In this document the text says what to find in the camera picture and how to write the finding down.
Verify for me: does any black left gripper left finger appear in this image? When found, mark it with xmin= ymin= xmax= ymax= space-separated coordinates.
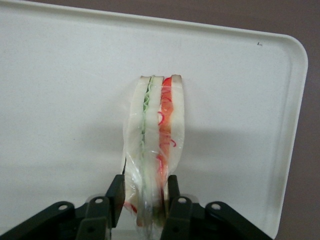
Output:
xmin=0 ymin=174 xmax=126 ymax=240

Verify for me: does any triangle sandwich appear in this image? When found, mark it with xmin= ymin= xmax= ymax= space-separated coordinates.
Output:
xmin=121 ymin=73 xmax=186 ymax=240

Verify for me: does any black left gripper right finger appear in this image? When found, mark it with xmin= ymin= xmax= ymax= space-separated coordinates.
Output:
xmin=159 ymin=174 xmax=274 ymax=240

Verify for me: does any cream plastic tray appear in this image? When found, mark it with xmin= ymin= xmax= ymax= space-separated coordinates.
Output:
xmin=0 ymin=0 xmax=309 ymax=240

